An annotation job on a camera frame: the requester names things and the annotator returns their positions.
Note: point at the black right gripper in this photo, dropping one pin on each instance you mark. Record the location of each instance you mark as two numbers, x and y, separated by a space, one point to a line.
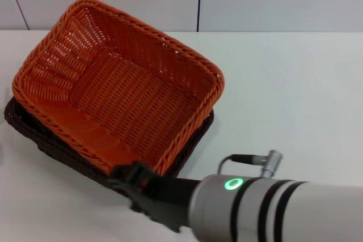
167 202

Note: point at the orange woven basket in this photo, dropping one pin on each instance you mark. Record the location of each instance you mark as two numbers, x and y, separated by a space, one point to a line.
113 97

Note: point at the dark brown woven basket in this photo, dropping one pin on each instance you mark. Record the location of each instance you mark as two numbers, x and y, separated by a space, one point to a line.
28 131

